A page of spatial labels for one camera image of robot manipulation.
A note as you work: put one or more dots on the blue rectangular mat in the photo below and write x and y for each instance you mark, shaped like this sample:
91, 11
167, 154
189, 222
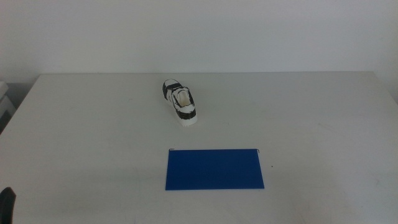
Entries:
214, 170

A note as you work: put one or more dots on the black and white shoe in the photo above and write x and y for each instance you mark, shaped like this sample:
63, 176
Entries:
183, 115

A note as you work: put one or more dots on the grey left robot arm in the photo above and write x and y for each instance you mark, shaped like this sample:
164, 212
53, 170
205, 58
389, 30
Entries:
6, 206

